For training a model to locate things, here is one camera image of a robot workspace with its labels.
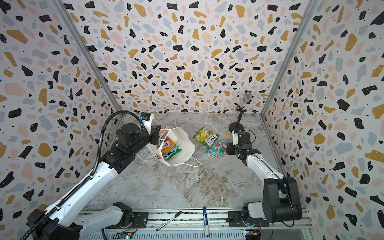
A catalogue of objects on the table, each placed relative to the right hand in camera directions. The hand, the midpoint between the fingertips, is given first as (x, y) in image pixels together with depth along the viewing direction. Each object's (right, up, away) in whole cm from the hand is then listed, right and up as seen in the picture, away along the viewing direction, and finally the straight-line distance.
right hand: (227, 142), depth 90 cm
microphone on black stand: (+12, +10, +22) cm, 27 cm away
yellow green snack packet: (-12, +3, +13) cm, 18 cm away
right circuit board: (+9, -41, -19) cm, 46 cm away
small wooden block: (+4, +4, +19) cm, 20 cm away
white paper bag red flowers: (-27, 0, +8) cm, 28 cm away
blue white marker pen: (-13, -37, -17) cm, 43 cm away
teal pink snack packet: (-5, -5, 0) cm, 7 cm away
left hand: (-36, +11, -19) cm, 42 cm away
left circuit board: (-52, -41, -20) cm, 69 cm away
